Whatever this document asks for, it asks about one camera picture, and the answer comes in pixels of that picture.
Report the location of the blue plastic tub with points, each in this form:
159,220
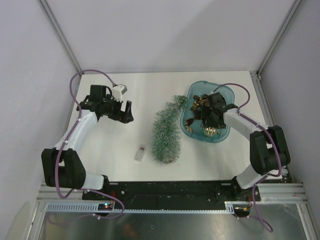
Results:
199,88

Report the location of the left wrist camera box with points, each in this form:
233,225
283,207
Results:
118,91

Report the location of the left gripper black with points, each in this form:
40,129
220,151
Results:
124,117

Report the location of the right aluminium frame post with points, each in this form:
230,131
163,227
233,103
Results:
284,27

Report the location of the aluminium frame post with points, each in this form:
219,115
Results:
52,20
284,27

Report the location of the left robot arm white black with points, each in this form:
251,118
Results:
62,166

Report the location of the grey slotted cable duct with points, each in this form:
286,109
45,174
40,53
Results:
101,207

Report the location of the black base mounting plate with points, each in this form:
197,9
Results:
178,194

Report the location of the large silver ribbed bauble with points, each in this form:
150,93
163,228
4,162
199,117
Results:
209,131

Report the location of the clear plastic packet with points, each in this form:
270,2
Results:
140,153

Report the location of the small frosted christmas tree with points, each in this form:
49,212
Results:
166,137

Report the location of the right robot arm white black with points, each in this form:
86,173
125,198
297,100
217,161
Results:
268,149

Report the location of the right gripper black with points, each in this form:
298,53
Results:
206,112

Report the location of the frosted pine cone ornament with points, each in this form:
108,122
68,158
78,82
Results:
203,102

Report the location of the left aluminium frame post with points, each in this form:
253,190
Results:
52,20

